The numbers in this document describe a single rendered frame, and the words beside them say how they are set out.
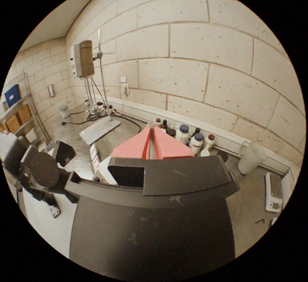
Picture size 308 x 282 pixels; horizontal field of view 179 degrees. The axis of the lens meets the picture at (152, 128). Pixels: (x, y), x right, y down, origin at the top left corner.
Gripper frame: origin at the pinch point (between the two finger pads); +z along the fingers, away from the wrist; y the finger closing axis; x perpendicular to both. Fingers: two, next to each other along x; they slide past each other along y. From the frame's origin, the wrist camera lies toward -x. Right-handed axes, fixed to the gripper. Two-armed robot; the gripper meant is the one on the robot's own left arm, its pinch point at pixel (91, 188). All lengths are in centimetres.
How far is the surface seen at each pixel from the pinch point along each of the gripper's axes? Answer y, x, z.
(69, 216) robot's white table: 13.4, 20.2, -0.7
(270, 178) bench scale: -84, -1, 33
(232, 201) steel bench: -50, 4, 25
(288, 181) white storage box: -105, 6, 30
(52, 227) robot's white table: 18.9, 31.5, -8.1
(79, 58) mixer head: 19, -51, -24
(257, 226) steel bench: -67, 21, 21
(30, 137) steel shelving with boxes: 229, 1, -23
